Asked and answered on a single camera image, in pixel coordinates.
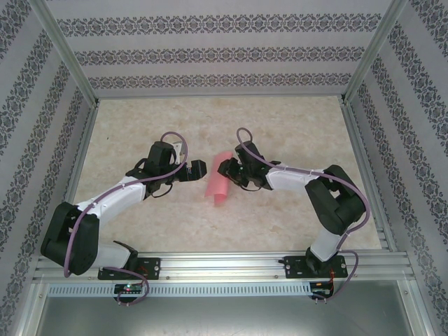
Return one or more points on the aluminium mounting rail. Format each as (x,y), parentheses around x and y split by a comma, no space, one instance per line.
(224,264)

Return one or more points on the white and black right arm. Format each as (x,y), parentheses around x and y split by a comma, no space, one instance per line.
(290,178)

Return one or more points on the aluminium frame post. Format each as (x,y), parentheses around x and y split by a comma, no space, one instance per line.
(374,52)
(66,52)

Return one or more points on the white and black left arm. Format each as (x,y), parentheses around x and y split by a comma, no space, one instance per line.
(115,194)

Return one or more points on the circuit board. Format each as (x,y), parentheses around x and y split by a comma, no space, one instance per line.
(322,287)
(127,288)

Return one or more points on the aluminium side rail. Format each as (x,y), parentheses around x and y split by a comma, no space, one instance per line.
(367,168)
(78,168)

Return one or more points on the grey metal shelf sheet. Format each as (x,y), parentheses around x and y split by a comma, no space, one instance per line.
(224,316)

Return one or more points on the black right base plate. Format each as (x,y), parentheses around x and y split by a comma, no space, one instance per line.
(292,271)

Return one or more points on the pink cloth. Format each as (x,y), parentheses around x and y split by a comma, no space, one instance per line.
(218,190)

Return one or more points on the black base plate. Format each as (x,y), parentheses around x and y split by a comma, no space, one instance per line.
(292,271)
(150,267)

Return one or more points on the aluminium frame strut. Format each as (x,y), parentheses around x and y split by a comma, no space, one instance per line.
(29,311)
(416,311)

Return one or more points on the left circuit board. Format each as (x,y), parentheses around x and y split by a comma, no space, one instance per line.
(127,288)

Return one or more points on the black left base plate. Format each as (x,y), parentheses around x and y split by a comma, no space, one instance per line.
(150,267)

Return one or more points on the right circuit board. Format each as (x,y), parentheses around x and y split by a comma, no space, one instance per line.
(322,287)

